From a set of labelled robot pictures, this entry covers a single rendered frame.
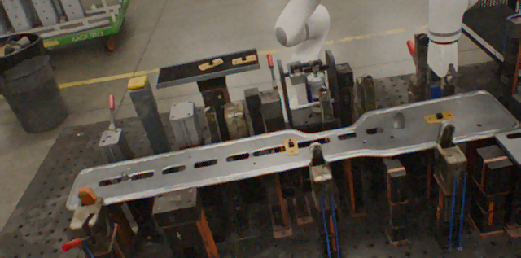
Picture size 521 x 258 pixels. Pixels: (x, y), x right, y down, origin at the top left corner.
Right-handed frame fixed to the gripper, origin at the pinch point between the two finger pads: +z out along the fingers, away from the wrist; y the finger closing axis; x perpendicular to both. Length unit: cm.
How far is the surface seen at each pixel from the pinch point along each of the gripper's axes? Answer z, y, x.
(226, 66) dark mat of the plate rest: -4, -31, -63
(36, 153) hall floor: 112, -179, -235
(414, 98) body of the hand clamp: 12.4, -13.4, -3.0
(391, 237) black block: 39.8, 18.6, -22.2
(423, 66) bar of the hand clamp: 1.5, -14.5, 0.3
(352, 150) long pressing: 11.9, 7.6, -29.7
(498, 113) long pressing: 12.1, 3.5, 16.3
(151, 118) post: 10, -31, -95
